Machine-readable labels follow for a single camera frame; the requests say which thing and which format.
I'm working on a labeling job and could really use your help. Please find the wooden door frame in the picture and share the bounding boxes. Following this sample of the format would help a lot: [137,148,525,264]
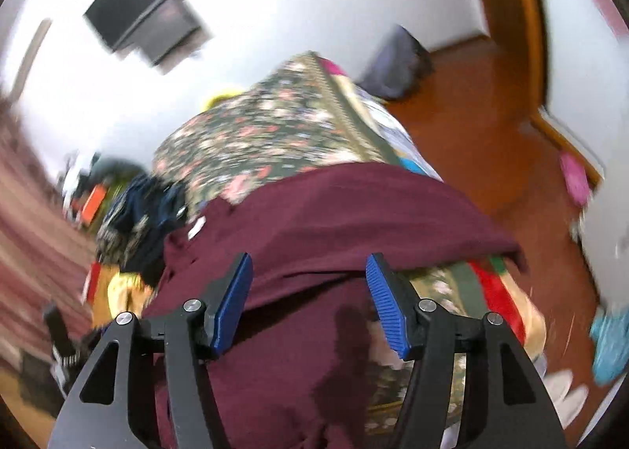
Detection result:
[459,0,605,187]

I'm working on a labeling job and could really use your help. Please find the floral bedspread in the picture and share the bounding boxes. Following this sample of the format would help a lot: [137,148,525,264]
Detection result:
[150,52,547,449]

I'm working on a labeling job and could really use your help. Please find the wall-mounted television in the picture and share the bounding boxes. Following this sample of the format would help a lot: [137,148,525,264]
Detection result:
[83,0,214,69]

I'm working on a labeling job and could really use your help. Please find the pile of dark clothes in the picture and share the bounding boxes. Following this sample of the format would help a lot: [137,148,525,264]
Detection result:
[94,173,189,273]

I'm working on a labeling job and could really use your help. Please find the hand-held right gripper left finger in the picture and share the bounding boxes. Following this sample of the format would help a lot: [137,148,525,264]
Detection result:
[47,253,254,449]

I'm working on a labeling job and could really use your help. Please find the yellow-green object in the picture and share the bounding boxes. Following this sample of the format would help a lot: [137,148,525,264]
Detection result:
[201,88,243,111]

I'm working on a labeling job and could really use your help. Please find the dark bag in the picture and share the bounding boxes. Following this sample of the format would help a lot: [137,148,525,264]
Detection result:
[356,25,435,102]

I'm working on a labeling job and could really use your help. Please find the pink object on wall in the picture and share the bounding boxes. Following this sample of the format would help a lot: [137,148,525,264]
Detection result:
[559,152,592,207]

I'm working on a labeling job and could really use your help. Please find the white slippers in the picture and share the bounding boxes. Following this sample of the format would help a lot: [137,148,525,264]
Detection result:
[541,369,590,428]

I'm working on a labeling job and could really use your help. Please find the turquoise cloth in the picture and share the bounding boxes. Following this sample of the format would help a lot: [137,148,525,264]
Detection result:
[590,306,629,387]

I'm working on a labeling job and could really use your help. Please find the yellow cloth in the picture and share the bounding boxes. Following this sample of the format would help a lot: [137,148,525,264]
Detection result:
[88,262,154,324]

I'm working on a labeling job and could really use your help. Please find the orange box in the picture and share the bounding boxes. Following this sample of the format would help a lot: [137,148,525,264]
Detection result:
[79,186,109,226]

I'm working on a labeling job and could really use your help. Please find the maroon garment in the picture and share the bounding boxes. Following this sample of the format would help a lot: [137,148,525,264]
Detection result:
[142,165,526,449]

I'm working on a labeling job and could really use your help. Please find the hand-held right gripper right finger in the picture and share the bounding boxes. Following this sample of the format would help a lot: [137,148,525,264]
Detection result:
[366,253,568,449]

